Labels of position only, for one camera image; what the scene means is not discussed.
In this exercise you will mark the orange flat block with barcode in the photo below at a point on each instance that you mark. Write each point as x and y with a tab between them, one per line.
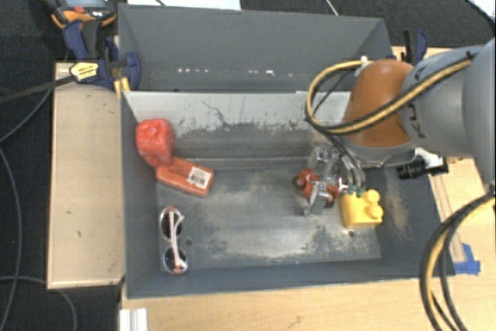
182	175

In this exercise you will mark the pale wood board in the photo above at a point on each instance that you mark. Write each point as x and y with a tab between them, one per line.
85	174

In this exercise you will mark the small red toy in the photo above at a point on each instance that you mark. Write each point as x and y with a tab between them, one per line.
304	182

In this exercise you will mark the black cylinder on white bracket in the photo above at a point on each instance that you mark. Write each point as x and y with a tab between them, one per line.
414	168

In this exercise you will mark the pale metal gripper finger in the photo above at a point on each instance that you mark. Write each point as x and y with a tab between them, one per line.
318	198
314	177

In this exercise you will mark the grey metal bin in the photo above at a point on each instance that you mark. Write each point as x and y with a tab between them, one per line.
248	50

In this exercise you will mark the yellow toy building block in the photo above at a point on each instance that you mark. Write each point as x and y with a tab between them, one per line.
358	210

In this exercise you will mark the white-framed sunglasses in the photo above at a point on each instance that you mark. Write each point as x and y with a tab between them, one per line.
175	244

